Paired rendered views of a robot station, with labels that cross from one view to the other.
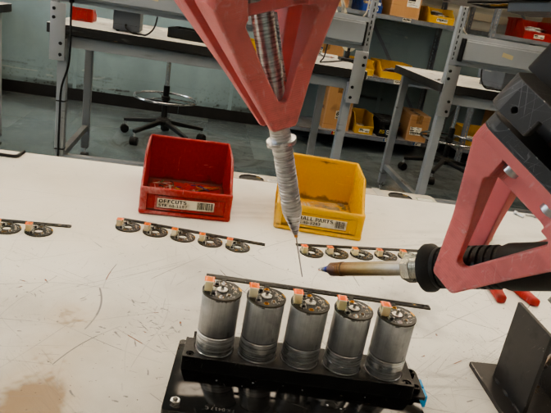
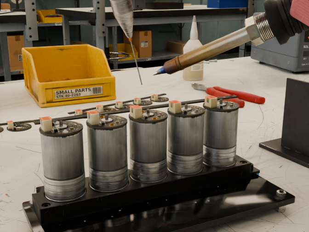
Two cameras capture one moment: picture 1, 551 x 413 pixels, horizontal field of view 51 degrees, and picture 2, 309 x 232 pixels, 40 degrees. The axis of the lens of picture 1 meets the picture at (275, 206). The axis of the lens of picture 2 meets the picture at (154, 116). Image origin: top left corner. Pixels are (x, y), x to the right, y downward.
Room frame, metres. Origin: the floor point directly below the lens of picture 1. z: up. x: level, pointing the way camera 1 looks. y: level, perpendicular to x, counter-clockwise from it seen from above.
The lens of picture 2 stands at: (0.08, 0.07, 0.89)
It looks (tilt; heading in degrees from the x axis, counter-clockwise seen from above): 17 degrees down; 337
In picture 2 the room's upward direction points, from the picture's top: straight up
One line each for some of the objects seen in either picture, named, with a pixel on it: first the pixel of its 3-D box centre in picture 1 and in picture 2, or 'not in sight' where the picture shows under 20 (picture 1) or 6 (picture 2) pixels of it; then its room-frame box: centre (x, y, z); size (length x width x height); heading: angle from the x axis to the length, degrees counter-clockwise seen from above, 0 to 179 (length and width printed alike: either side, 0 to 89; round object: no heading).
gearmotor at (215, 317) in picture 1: (217, 324); (63, 166); (0.32, 0.02, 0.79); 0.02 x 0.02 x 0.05
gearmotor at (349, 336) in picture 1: (346, 342); (185, 144); (0.33, -0.06, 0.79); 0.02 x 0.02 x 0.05
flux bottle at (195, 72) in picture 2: not in sight; (193, 47); (0.68, -0.26, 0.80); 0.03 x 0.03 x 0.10
